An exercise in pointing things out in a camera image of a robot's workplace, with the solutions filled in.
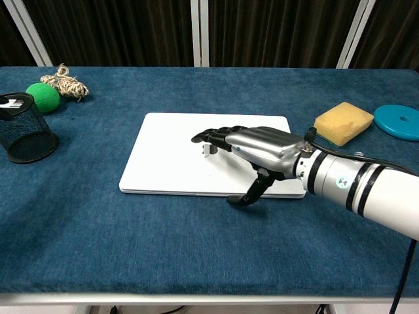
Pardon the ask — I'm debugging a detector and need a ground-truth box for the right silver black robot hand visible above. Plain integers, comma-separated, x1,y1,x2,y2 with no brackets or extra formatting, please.
191,125,317,207

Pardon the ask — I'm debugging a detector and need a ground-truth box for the silver laptop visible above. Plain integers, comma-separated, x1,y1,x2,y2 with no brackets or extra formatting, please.
118,112,308,200

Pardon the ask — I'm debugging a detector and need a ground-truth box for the tan wooden block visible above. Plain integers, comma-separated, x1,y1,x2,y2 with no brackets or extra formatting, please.
313,101,375,147

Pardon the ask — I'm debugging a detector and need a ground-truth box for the dark curtain panel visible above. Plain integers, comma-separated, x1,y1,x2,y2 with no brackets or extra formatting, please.
24,0,194,67
350,0,419,70
208,0,361,69
0,0,35,67

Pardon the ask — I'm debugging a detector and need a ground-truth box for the blue table cloth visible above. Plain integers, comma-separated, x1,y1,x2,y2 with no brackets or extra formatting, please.
0,66,419,297

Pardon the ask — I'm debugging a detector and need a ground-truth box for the teal round weight disc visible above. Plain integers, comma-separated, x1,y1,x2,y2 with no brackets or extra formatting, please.
373,103,419,142

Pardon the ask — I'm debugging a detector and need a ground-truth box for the green ball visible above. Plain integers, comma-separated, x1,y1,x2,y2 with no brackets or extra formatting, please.
25,82,62,114

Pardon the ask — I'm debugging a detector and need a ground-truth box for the black mesh pen cup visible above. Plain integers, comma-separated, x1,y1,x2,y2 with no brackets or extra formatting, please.
0,92,60,164

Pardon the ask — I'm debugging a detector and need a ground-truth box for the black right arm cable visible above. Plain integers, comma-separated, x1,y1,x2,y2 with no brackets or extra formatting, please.
304,128,419,314

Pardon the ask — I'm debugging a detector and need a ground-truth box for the white partition frame post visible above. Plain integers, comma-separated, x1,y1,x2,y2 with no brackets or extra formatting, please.
0,0,53,68
336,0,377,69
190,0,210,68

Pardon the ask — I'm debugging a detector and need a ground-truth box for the beige rope bundle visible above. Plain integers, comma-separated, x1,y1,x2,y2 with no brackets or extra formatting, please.
39,63,91,101

